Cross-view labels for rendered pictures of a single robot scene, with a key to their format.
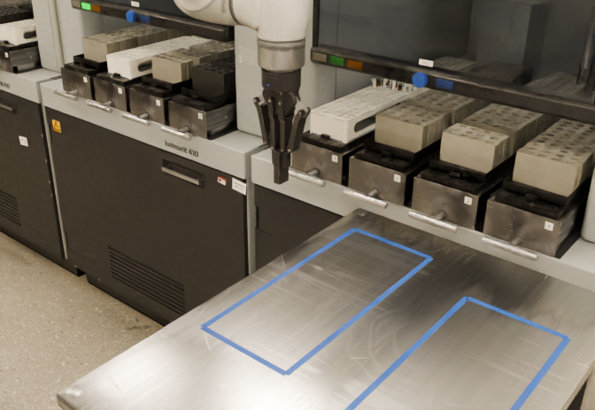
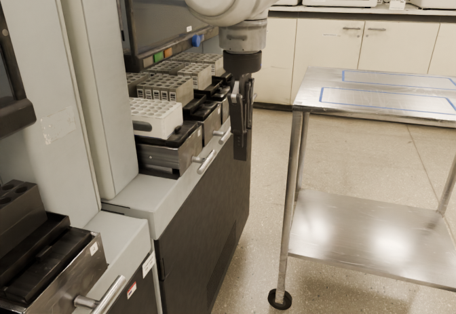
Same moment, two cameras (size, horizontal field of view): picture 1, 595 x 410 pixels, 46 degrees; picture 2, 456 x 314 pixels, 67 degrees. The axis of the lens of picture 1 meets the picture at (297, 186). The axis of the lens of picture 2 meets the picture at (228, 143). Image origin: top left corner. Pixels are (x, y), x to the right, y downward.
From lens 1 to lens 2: 1.71 m
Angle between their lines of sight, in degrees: 96
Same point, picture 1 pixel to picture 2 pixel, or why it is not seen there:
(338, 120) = (179, 107)
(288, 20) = not seen: outside the picture
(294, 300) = (404, 103)
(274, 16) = not seen: outside the picture
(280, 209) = (177, 228)
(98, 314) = not seen: outside the picture
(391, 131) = (183, 94)
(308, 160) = (188, 154)
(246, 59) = (56, 132)
